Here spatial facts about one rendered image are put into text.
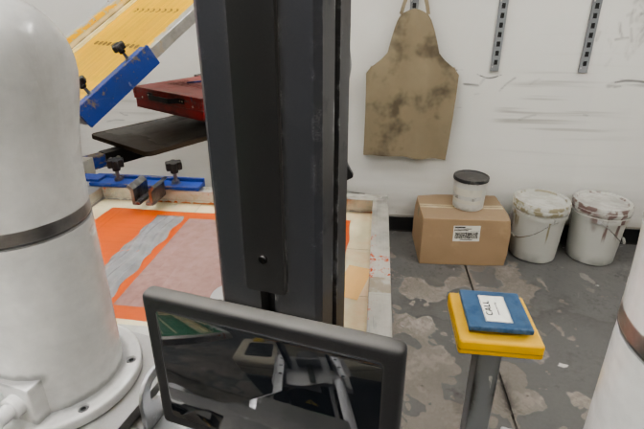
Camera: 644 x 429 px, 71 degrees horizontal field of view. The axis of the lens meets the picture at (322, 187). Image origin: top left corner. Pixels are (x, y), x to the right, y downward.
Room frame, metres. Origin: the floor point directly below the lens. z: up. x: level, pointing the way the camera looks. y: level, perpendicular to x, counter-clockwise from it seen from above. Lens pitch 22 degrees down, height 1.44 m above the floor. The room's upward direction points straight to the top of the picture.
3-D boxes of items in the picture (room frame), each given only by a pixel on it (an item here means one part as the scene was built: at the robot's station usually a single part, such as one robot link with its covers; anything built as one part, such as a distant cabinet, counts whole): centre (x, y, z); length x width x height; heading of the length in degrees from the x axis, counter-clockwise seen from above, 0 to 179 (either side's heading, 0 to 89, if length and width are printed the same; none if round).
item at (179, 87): (2.07, 0.45, 1.06); 0.61 x 0.46 x 0.12; 143
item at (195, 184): (1.11, 0.46, 0.98); 0.30 x 0.05 x 0.07; 83
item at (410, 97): (2.68, -0.52, 1.06); 0.53 x 0.07 x 1.05; 83
